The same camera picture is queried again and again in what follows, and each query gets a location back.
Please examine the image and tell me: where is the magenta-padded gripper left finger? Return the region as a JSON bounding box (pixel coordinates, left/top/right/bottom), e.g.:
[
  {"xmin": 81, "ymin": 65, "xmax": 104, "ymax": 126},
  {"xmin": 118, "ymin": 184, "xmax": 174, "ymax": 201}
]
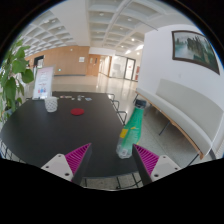
[{"xmin": 40, "ymin": 142, "xmax": 93, "ymax": 186}]

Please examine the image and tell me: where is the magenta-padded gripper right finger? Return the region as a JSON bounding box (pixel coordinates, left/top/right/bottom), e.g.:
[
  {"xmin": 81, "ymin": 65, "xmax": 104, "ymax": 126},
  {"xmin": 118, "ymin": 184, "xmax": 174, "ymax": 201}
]
[{"xmin": 131, "ymin": 143, "xmax": 183, "ymax": 186}]

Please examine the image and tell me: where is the green plastic drink bottle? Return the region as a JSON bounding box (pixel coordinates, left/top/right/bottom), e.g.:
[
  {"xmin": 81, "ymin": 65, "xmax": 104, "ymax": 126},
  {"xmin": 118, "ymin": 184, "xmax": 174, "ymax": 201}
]
[{"xmin": 115, "ymin": 98, "xmax": 148, "ymax": 160}]

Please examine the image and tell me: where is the flat round red coaster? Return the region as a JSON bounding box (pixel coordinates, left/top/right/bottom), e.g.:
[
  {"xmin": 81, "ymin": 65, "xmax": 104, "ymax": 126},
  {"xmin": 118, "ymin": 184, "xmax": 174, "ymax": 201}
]
[{"xmin": 70, "ymin": 107, "xmax": 86, "ymax": 117}]

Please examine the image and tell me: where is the black metal chairs group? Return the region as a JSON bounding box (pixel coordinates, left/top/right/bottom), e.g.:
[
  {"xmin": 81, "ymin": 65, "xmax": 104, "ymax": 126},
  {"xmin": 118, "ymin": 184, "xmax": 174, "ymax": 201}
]
[{"xmin": 106, "ymin": 93, "xmax": 129, "ymax": 126}]

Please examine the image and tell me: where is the white dotted mug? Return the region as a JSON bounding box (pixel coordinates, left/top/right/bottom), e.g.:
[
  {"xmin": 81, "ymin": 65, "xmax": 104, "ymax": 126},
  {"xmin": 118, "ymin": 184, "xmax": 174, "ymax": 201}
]
[{"xmin": 44, "ymin": 96, "xmax": 59, "ymax": 113}]

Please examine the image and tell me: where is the long white bench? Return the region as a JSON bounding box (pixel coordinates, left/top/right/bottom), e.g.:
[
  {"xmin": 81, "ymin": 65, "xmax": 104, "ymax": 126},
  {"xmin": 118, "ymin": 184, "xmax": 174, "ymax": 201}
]
[{"xmin": 134, "ymin": 78, "xmax": 224, "ymax": 161}]

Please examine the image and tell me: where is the clear acrylic sign stand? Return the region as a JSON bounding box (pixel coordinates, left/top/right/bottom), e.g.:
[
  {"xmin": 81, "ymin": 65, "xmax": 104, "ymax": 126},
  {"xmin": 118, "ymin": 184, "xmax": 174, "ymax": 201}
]
[{"xmin": 32, "ymin": 65, "xmax": 55, "ymax": 101}]

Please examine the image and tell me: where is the glass double door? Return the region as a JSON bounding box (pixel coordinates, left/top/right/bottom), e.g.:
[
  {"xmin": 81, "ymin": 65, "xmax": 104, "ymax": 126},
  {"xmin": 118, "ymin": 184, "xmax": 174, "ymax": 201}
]
[{"xmin": 109, "ymin": 54, "xmax": 137, "ymax": 81}]

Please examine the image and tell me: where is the green leafy potted plant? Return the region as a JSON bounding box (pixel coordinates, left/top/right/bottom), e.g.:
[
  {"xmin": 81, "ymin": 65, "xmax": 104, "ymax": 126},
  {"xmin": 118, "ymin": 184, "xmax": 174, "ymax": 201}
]
[{"xmin": 0, "ymin": 36, "xmax": 35, "ymax": 128}]

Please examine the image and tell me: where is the framed landscape painting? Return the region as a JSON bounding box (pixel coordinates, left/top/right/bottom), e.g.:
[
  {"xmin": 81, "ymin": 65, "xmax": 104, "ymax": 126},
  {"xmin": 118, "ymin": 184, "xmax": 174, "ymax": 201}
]
[{"xmin": 171, "ymin": 29, "xmax": 221, "ymax": 76}]

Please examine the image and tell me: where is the recessed ceiling lights group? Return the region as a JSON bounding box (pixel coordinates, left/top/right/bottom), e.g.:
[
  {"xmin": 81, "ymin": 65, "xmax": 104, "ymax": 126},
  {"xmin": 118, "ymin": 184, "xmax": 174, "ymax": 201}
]
[{"xmin": 46, "ymin": 11, "xmax": 144, "ymax": 56}]

